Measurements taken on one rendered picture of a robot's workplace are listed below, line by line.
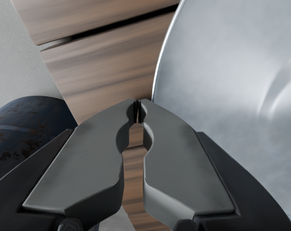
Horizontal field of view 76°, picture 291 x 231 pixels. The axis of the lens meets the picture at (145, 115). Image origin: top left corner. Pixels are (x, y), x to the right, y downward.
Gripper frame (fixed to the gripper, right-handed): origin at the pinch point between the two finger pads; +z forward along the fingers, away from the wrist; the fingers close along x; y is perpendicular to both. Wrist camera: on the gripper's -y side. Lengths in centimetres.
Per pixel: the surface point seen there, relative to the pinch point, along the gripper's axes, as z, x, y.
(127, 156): 1.4, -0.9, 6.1
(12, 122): 22.2, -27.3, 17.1
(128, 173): 1.4, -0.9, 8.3
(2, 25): 36.4, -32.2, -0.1
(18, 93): 36, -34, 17
